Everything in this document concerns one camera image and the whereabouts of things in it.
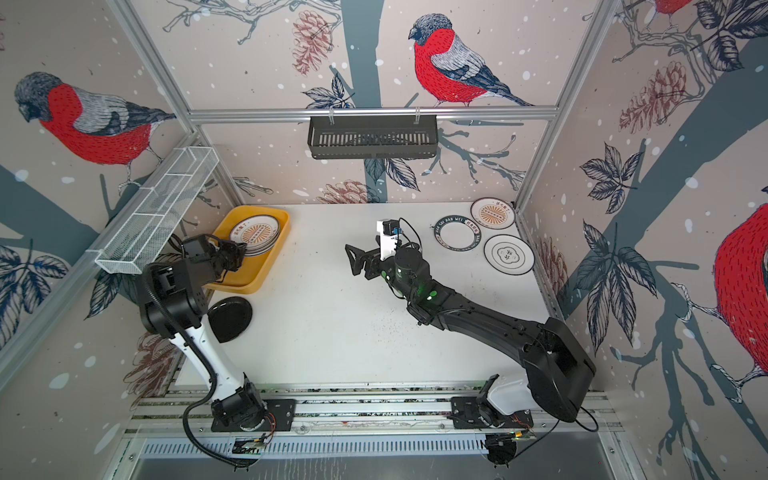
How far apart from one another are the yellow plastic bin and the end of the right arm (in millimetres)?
444

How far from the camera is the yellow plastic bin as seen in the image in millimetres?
926

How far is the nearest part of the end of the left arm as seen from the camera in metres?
0.82

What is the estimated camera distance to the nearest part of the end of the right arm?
66 centimetres
